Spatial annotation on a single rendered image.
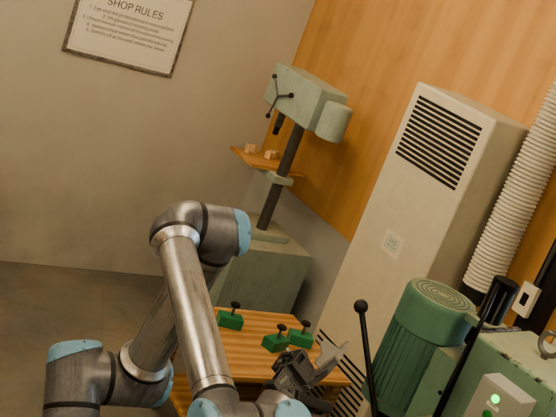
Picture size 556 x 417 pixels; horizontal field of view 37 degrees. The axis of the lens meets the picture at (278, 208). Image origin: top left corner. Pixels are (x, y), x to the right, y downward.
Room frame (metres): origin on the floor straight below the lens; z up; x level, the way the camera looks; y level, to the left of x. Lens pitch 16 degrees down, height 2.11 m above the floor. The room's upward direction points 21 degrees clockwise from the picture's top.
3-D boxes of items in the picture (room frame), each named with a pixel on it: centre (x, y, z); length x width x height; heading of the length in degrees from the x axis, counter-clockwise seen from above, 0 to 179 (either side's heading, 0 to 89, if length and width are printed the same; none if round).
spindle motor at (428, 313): (1.86, -0.44, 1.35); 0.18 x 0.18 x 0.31
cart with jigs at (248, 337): (3.31, -0.14, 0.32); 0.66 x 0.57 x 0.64; 124
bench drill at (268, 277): (4.15, 0.04, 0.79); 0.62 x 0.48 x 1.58; 36
